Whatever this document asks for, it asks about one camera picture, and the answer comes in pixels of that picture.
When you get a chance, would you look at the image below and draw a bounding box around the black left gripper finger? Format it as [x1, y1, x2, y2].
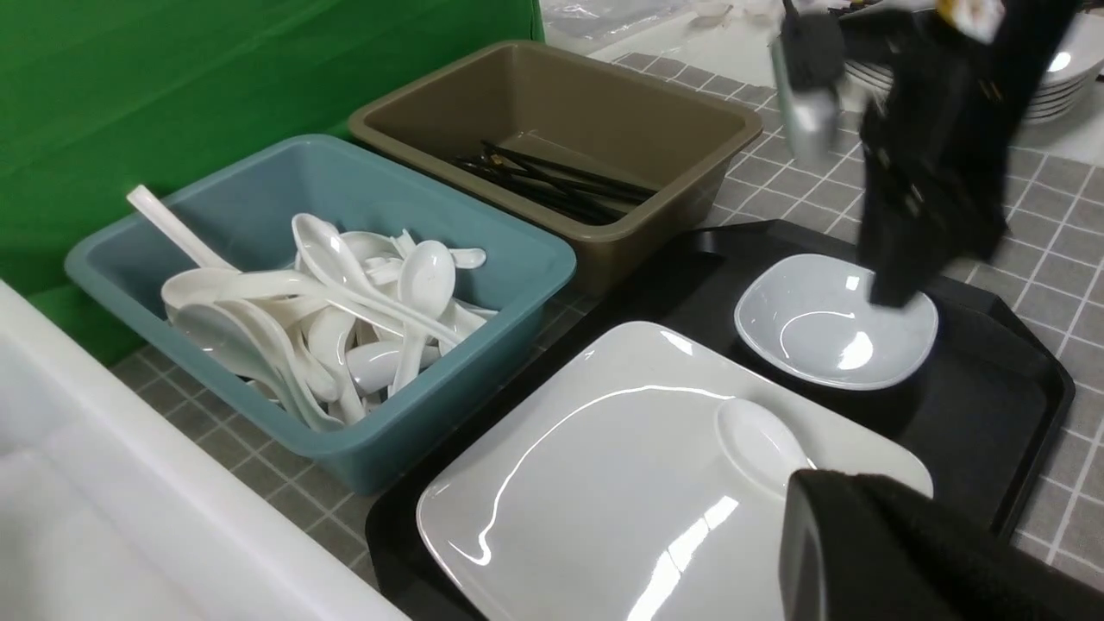
[778, 469, 1103, 620]

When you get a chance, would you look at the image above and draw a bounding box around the white soup spoon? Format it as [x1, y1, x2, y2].
[715, 398, 817, 499]

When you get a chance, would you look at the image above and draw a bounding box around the small white sauce dish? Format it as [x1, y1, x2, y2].
[733, 253, 940, 392]

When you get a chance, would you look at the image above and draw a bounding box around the large white square plate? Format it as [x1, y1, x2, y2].
[415, 322, 933, 620]

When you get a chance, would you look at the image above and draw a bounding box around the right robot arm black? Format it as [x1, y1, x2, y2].
[769, 1, 1082, 308]

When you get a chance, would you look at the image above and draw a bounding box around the black serving tray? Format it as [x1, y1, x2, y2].
[364, 220, 1076, 620]

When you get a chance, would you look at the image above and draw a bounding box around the grey checked tablecloth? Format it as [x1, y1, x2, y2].
[113, 53, 1101, 588]

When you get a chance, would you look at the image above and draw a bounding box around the brown plastic bin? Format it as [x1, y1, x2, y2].
[348, 41, 762, 296]

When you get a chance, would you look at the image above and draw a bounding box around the black chopsticks bundle in bin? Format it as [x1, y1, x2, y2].
[450, 141, 657, 227]

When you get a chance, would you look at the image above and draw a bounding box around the right white spoon in bin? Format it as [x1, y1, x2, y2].
[389, 240, 456, 398]

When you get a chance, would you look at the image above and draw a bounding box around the stack of plates in background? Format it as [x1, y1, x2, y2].
[845, 13, 1103, 125]

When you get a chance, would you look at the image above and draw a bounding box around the teal plastic bin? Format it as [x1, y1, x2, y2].
[66, 135, 576, 495]

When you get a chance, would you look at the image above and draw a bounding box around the top white spoon in bin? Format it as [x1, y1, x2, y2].
[291, 213, 465, 347]

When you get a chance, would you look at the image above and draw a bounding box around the left white spoon in bin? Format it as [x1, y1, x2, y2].
[171, 299, 346, 432]

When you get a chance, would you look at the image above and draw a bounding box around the upright white spoon in bin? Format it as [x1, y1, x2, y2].
[126, 185, 238, 273]

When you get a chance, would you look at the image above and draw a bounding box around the large translucent white tub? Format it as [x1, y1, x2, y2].
[1, 285, 404, 620]

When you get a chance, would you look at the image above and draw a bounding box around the green backdrop cloth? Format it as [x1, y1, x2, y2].
[1, 1, 544, 366]

